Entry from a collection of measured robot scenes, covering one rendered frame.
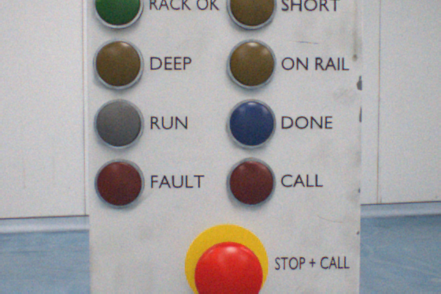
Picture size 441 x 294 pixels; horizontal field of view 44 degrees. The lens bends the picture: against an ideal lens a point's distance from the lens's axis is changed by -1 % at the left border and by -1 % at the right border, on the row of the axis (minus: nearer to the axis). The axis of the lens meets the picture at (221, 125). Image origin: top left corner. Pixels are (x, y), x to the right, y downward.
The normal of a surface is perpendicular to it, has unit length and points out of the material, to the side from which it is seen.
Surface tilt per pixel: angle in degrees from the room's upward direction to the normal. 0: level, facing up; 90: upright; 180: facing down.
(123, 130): 93
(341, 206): 90
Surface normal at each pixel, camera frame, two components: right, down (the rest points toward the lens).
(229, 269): 0.04, -0.03
